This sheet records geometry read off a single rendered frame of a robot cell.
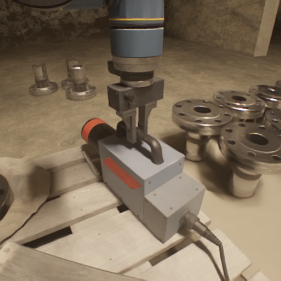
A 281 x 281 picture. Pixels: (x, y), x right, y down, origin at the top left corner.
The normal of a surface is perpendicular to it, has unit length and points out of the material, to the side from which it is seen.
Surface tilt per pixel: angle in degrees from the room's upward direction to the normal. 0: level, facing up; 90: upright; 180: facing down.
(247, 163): 90
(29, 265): 0
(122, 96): 90
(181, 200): 0
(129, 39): 90
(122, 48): 90
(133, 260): 0
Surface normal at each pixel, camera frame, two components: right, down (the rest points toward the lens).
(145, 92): 0.63, 0.43
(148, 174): 0.00, -0.83
